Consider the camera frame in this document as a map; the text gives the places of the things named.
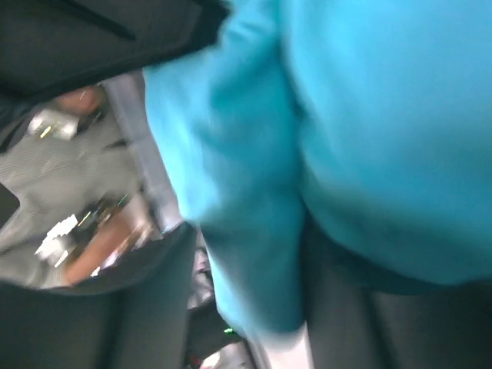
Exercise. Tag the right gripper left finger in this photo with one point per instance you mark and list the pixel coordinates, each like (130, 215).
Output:
(132, 315)

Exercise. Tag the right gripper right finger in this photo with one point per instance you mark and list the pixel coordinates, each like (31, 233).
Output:
(360, 315)

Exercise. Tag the teal t shirt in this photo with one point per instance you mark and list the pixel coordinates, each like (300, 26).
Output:
(373, 117)

